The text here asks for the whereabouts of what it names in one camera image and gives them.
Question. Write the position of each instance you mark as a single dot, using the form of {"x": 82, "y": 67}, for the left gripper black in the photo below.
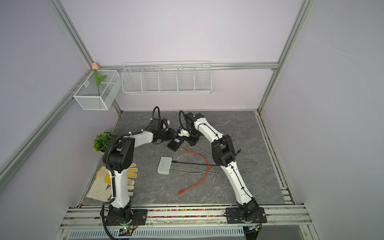
{"x": 171, "y": 135}

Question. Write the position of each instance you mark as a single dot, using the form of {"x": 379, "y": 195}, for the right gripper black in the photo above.
{"x": 192, "y": 142}

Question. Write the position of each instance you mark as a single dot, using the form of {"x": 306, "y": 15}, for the black network switch box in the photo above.
{"x": 176, "y": 143}

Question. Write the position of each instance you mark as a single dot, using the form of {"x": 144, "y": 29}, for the white network switch box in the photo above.
{"x": 164, "y": 165}

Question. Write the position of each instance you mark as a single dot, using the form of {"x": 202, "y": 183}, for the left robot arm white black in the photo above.
{"x": 117, "y": 158}

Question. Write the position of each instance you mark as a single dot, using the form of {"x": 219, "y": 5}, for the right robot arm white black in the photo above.
{"x": 224, "y": 155}

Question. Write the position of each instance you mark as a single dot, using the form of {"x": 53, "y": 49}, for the green potted plant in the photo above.
{"x": 102, "y": 141}

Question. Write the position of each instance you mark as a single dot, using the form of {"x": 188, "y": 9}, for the pink tulip artificial flower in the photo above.
{"x": 99, "y": 79}

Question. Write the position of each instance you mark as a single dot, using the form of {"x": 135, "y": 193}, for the white wire wall shelf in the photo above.
{"x": 167, "y": 77}

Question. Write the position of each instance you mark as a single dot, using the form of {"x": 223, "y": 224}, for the white mesh wall basket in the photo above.
{"x": 87, "y": 94}

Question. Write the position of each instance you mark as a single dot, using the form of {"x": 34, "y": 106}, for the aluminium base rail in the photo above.
{"x": 191, "y": 216}

